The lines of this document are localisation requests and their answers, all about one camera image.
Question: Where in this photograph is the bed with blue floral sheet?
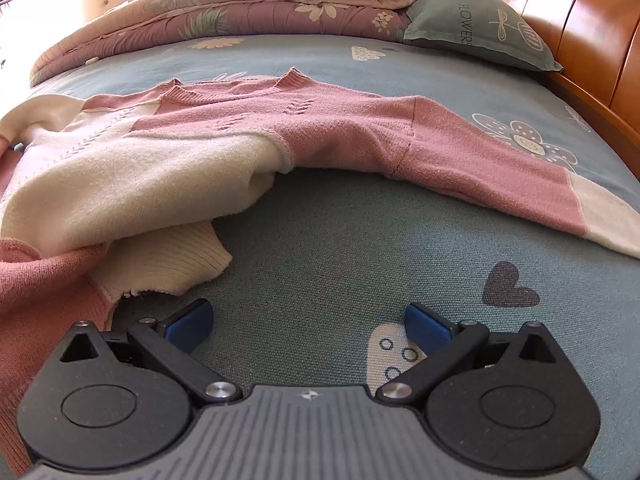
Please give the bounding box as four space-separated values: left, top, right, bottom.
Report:
0 35 640 480

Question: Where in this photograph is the wooden headboard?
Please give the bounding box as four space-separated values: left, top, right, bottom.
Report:
475 0 640 181

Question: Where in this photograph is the pink and white knit sweater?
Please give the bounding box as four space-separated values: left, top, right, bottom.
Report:
0 67 640 461

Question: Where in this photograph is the folded pink floral quilt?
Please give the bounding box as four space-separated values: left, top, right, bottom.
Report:
30 0 478 88

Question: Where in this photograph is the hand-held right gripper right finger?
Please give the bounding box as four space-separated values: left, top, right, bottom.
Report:
376 302 571 402

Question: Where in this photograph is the grey-blue printed pillow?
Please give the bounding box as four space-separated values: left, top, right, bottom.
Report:
404 0 565 72

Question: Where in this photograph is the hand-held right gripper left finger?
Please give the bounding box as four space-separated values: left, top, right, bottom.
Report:
45 299 243 403

